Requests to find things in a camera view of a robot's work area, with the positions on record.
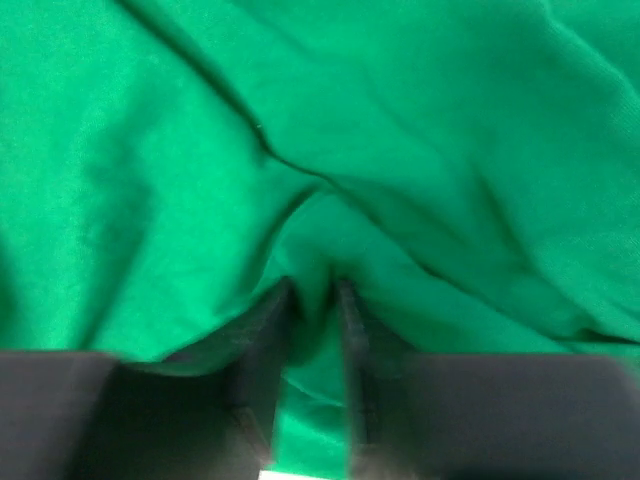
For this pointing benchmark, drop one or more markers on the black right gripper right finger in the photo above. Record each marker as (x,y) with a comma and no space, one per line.
(416,415)

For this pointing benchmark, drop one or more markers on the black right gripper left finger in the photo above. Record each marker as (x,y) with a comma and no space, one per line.
(207,410)

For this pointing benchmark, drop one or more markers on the green t-shirt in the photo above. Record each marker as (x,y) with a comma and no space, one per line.
(472,166)

